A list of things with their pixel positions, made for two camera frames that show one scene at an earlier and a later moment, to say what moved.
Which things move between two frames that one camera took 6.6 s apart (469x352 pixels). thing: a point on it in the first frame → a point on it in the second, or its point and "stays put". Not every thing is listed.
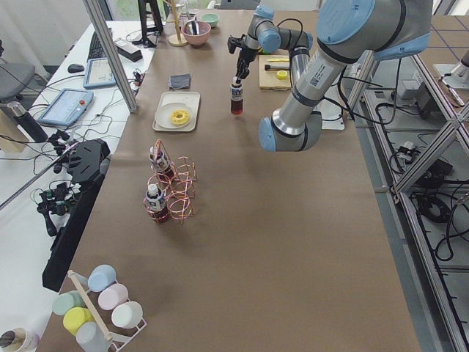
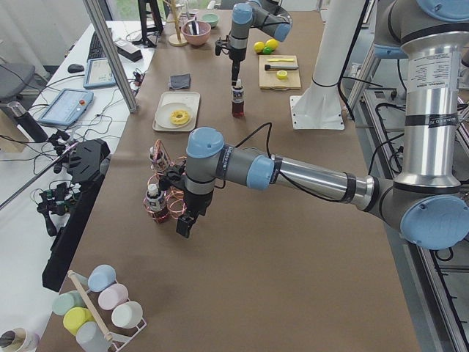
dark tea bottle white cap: (237, 102) stays put
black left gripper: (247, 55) → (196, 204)
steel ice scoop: (194, 28) stays put
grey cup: (91, 337) stays put
